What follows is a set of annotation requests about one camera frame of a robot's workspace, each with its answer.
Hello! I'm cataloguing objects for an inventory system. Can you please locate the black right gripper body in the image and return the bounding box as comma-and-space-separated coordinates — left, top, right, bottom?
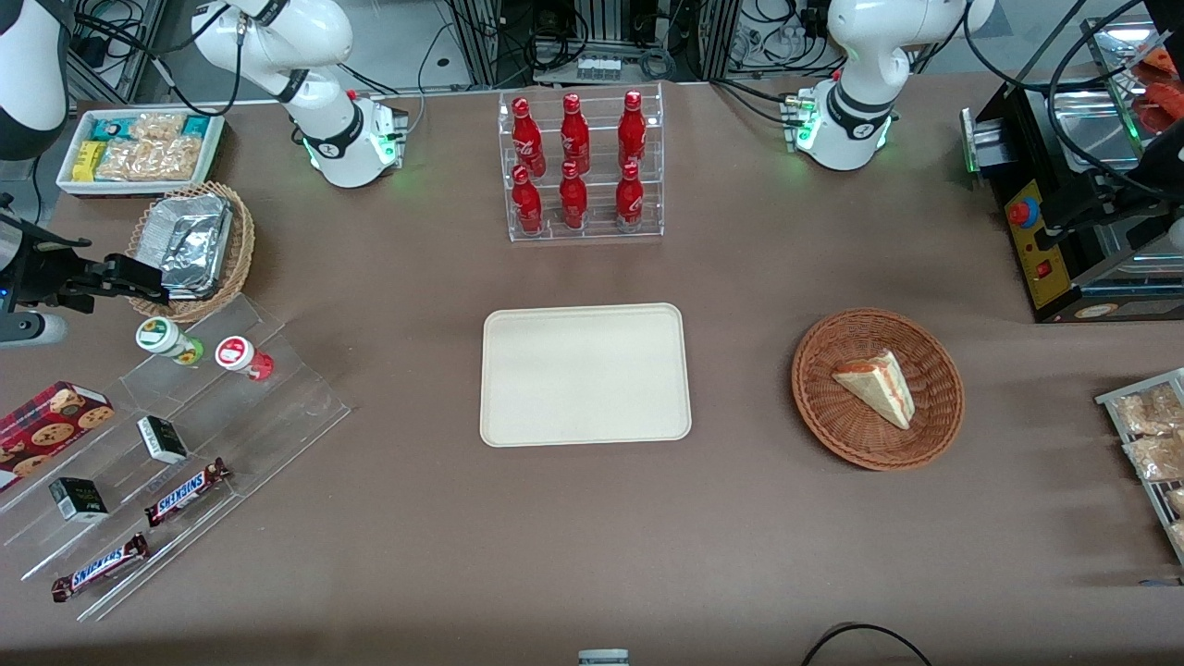
0, 220, 98, 311

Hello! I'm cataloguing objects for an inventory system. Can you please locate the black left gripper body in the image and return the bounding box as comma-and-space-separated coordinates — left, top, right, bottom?
1091, 171, 1172, 232

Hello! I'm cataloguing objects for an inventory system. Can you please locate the green gum bottle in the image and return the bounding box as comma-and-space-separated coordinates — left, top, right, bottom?
136, 316, 204, 366

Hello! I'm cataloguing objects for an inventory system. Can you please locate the red gum bottle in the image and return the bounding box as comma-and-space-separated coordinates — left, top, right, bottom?
215, 335, 276, 382

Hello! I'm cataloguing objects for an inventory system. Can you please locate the beige serving tray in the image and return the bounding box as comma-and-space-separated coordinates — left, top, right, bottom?
479, 302, 693, 449

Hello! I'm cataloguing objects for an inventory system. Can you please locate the black sealing machine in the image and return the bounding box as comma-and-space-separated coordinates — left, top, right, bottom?
960, 14, 1184, 325

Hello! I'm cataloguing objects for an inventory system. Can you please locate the stack of foil trays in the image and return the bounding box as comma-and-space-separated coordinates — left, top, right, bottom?
157, 194, 233, 302

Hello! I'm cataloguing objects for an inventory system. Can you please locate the white snack bin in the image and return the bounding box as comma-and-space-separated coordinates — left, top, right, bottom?
55, 108, 228, 198

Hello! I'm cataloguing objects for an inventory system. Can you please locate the red snack packet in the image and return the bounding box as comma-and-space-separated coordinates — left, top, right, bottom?
1136, 81, 1184, 132

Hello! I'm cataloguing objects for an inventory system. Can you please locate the wicker basket with foil trays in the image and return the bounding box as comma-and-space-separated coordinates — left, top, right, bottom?
123, 181, 255, 325

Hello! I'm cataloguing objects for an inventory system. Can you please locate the clear rice cracker bag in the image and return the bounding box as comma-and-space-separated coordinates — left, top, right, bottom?
97, 137, 202, 182
129, 113, 186, 144

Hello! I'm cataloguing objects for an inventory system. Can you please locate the small black box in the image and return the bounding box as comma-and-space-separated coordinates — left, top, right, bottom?
48, 476, 109, 524
137, 415, 190, 465

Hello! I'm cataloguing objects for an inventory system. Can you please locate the red plaid cookie box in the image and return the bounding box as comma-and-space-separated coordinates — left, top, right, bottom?
0, 381, 116, 493

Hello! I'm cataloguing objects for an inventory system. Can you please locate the clear acrylic stepped stand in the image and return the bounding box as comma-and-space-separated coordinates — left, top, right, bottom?
0, 294, 352, 623

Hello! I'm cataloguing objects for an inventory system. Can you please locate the clear snack bag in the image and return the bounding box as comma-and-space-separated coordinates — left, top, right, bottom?
1113, 384, 1184, 436
1124, 433, 1184, 483

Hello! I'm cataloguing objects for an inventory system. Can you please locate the Snickers bar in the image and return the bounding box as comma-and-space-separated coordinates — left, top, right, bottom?
143, 458, 232, 528
51, 533, 151, 604

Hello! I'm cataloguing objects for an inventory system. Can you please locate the wrapped triangle sandwich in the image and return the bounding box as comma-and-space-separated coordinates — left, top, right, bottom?
831, 348, 917, 432

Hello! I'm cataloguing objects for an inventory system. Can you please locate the round wicker basket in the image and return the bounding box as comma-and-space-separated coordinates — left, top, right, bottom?
791, 307, 966, 473

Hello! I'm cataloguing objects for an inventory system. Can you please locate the red cola bottle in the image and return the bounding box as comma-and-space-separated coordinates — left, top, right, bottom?
618, 90, 648, 172
512, 165, 544, 234
615, 162, 645, 232
512, 96, 547, 177
559, 160, 589, 230
560, 92, 591, 175

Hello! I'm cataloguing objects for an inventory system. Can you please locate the clear acrylic bottle rack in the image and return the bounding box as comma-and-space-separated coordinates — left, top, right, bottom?
498, 81, 665, 243

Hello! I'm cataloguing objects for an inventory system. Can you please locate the metal wire tray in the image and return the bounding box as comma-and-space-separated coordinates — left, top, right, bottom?
1096, 368, 1184, 565

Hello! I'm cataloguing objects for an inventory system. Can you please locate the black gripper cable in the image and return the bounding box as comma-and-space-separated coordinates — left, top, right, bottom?
153, 0, 251, 117

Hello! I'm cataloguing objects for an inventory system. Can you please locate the black looped cable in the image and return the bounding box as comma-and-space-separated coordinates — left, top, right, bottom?
800, 623, 935, 666

